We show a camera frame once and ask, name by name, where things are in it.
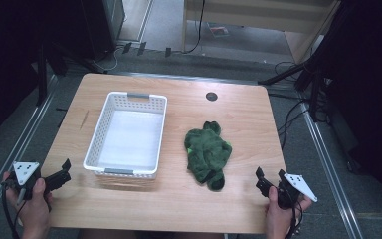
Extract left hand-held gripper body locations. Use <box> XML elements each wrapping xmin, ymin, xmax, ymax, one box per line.
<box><xmin>1</xmin><ymin>160</ymin><xmax>48</xmax><ymax>202</ymax></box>

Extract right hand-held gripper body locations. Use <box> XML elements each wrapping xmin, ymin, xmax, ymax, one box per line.
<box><xmin>276</xmin><ymin>168</ymin><xmax>319</xmax><ymax>210</ymax></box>

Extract green plush toy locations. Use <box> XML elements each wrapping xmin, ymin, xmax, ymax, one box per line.
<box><xmin>183</xmin><ymin>120</ymin><xmax>233</xmax><ymax>192</ymax></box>

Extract white plastic basket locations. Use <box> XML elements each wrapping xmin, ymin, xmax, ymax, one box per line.
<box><xmin>82</xmin><ymin>91</ymin><xmax>168</xmax><ymax>180</ymax></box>

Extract person's right hand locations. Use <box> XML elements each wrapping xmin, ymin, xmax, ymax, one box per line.
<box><xmin>265</xmin><ymin>185</ymin><xmax>313</xmax><ymax>239</ymax></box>

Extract person's left hand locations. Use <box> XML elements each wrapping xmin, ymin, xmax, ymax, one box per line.
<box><xmin>2</xmin><ymin>170</ymin><xmax>54</xmax><ymax>239</ymax></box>

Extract black metal stand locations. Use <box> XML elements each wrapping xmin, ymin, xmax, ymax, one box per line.
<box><xmin>34</xmin><ymin>41</ymin><xmax>108</xmax><ymax>108</ymax></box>
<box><xmin>258</xmin><ymin>0</ymin><xmax>349</xmax><ymax>123</ymax></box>

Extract dark cabinet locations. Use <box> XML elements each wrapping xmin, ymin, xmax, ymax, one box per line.
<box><xmin>79</xmin><ymin>0</ymin><xmax>127</xmax><ymax>62</ymax></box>

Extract red flat packet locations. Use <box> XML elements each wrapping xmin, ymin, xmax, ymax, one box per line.
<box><xmin>208</xmin><ymin>23</ymin><xmax>231</xmax><ymax>38</ymax></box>

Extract light wooden shelf unit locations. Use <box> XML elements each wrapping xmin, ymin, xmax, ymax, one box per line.
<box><xmin>181</xmin><ymin>0</ymin><xmax>342</xmax><ymax>65</ymax></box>

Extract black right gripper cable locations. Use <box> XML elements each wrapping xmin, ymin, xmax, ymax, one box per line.
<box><xmin>283</xmin><ymin>187</ymin><xmax>305</xmax><ymax>239</ymax></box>

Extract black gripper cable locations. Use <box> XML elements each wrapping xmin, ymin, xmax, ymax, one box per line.
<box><xmin>283</xmin><ymin>187</ymin><xmax>305</xmax><ymax>239</ymax></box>
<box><xmin>0</xmin><ymin>180</ymin><xmax>28</xmax><ymax>239</ymax></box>

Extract metal floor rail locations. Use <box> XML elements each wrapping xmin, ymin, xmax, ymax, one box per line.
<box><xmin>301</xmin><ymin>109</ymin><xmax>365</xmax><ymax>239</ymax></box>
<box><xmin>107</xmin><ymin>70</ymin><xmax>261</xmax><ymax>87</ymax></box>
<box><xmin>0</xmin><ymin>75</ymin><xmax>60</xmax><ymax>231</ymax></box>

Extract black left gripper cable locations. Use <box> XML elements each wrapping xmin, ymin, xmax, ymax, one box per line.
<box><xmin>0</xmin><ymin>180</ymin><xmax>28</xmax><ymax>239</ymax></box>

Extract black floor cables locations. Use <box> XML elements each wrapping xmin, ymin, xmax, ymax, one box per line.
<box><xmin>274</xmin><ymin>60</ymin><xmax>316</xmax><ymax>151</ymax></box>

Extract white floor cable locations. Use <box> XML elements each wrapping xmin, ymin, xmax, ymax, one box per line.
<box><xmin>92</xmin><ymin>45</ymin><xmax>124</xmax><ymax>73</ymax></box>

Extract black hanging cable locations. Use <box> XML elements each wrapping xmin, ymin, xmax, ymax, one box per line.
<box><xmin>180</xmin><ymin>0</ymin><xmax>207</xmax><ymax>55</ymax></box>

